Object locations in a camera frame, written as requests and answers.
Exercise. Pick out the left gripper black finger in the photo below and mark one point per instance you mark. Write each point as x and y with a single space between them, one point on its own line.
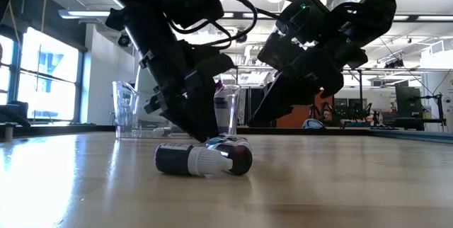
180 111
209 111

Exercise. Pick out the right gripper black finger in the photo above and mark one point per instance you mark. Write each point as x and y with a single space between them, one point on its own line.
283 100

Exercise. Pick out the small food coloring bottle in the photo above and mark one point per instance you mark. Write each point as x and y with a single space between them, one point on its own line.
240 157
173 159
161 131

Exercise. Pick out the clear plastic tray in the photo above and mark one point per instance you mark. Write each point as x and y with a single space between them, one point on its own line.
124 114

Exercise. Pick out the orange partition panel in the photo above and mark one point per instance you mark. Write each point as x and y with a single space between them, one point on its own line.
301 116

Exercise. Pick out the black partition panel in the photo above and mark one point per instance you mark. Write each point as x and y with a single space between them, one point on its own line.
253 104

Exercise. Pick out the black background monitor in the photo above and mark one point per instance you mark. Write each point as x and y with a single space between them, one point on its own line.
408 102

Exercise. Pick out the large bright window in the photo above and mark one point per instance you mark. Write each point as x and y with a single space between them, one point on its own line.
49 61

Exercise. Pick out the fluorescent ceiling light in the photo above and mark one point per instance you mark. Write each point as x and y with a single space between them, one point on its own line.
431 18

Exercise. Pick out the black angled support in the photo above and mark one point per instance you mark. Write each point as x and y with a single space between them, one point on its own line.
14 113

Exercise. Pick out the black aluminium table frame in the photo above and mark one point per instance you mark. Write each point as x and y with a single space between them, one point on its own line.
336 131

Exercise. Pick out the black ceiling dome camera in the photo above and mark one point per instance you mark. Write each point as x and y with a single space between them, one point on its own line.
241 37

